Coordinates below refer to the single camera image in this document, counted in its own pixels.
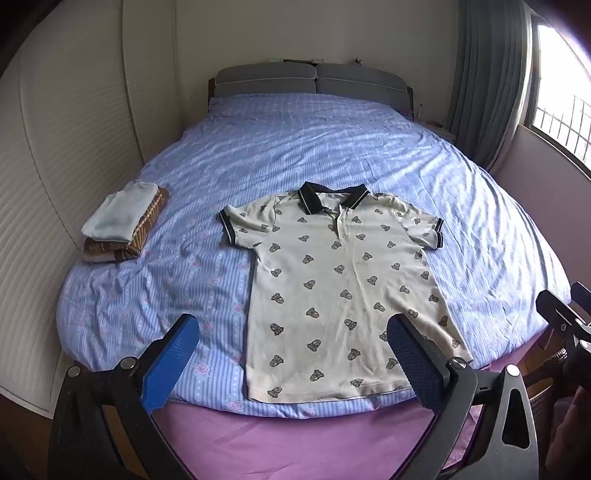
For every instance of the grey headboard cushion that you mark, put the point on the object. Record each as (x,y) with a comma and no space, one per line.
(360,81)
(265,78)

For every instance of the white louvered wardrobe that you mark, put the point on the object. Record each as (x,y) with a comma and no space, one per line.
(69,138)

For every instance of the folded white cloth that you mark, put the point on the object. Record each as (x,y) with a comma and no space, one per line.
(120,212)

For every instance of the flat item on headboard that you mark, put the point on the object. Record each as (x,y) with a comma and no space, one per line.
(300,61)

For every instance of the purple bed sheet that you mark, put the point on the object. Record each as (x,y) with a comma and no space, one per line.
(295,443)

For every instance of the cream printed polo shirt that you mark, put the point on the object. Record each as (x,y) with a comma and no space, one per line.
(341,286)

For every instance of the bed with blue floral sheet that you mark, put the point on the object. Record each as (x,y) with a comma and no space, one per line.
(286,143)

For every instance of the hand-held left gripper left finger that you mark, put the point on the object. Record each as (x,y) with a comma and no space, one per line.
(171,360)

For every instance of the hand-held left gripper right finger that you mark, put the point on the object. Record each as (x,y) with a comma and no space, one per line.
(413,364)

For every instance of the person's right hand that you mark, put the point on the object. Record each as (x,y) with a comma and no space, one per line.
(575,438)

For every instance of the grey-green curtain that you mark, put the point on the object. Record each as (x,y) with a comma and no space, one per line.
(489,78)

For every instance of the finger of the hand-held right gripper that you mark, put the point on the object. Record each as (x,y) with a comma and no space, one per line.
(561,316)
(582,295)

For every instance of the window with grille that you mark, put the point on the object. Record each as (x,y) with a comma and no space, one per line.
(565,110)

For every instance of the bedside table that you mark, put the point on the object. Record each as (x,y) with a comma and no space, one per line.
(441,131)

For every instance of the folded brown plaid cloth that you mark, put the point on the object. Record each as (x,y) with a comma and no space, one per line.
(145,224)

